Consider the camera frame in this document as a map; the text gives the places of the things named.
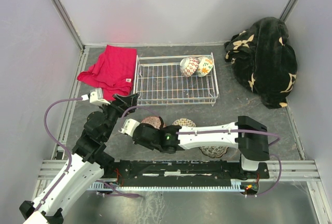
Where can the slotted cable duct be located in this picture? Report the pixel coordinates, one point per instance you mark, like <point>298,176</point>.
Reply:
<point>235,186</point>

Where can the white wire dish rack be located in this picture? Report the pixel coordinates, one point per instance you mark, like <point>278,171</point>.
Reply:
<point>159,81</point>

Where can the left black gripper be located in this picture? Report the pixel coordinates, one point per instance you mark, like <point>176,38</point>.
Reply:
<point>123,102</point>

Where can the brown square pattern bowl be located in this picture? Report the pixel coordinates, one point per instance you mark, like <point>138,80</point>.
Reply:
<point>183,122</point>

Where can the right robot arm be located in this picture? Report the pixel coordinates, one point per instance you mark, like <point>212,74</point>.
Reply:
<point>246,135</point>

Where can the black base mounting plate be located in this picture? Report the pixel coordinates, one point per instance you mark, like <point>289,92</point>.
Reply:
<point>181,173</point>

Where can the dark scalloped floral bowl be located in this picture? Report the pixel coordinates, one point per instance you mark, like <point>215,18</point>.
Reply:
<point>213,151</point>

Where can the orange flower leaf bowl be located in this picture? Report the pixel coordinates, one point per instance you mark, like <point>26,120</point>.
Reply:
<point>204,67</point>

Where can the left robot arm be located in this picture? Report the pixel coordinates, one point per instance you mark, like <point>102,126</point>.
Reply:
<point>85,163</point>

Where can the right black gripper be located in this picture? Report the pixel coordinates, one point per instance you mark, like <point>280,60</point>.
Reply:
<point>142,125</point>

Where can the red folded cloth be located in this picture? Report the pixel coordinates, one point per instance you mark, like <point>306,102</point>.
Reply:
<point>113,72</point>

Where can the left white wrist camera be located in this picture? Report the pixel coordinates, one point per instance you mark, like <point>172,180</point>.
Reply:
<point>96,97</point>

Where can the black diamond pattern bowl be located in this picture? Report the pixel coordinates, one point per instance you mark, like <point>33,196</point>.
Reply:
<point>154,121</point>

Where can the black floral plush blanket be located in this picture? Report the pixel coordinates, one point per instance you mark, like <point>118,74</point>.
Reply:
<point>263,62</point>

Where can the aluminium frame rail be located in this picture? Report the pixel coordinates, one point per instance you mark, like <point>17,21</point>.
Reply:
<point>302,170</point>

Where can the red lattice pattern bowl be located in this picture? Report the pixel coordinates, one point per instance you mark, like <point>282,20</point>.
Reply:
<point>188,66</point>

